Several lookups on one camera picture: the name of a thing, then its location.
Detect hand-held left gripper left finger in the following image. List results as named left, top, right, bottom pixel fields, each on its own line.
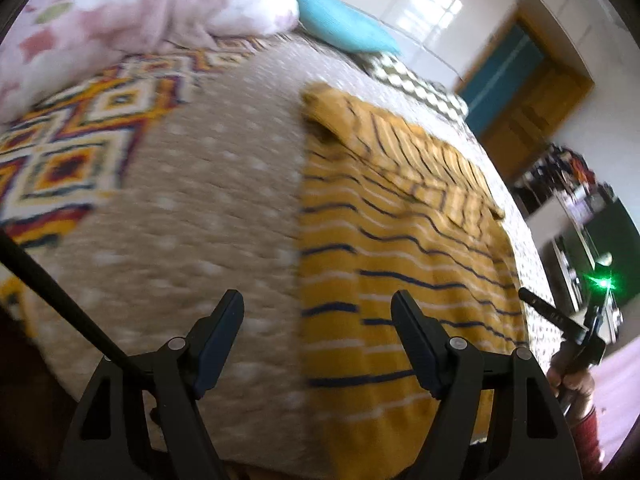
left=55, top=289, right=246, bottom=480

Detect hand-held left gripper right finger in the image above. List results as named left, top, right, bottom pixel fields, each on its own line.
left=391, top=289, right=586, bottom=480

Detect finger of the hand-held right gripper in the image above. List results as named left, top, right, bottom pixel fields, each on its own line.
left=517, top=287, right=586, bottom=341

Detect yellow striped sweater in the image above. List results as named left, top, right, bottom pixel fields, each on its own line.
left=297, top=82, right=531, bottom=461

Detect person's right forearm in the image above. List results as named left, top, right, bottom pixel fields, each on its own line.
left=570, top=406, right=610, bottom=478

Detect person's right hand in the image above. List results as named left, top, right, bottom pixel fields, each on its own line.
left=547, top=355, right=598, bottom=421

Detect white shelf unit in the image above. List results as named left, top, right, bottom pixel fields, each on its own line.
left=527, top=195, right=601, bottom=311

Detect black monitor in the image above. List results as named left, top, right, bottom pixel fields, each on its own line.
left=585, top=197, right=640, bottom=311

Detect cluttered dark rack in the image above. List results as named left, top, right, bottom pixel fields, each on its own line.
left=512, top=142, right=613, bottom=216

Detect beige quilted bedspread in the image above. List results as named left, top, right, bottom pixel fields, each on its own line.
left=0, top=35, right=566, bottom=466

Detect wooden door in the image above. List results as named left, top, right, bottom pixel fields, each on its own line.
left=480, top=57, right=596, bottom=181

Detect teal door panel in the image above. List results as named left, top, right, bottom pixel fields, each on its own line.
left=457, top=22, right=546, bottom=136

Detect teal pillow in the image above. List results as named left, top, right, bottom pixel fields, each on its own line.
left=292, top=0, right=403, bottom=57

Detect white glossy wardrobe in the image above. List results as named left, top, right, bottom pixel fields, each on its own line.
left=280, top=0, right=531, bottom=91

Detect pink floral duvet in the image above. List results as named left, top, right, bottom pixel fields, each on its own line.
left=0, top=0, right=301, bottom=123

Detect black strap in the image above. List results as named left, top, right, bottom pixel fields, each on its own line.
left=0, top=232, right=151, bottom=391

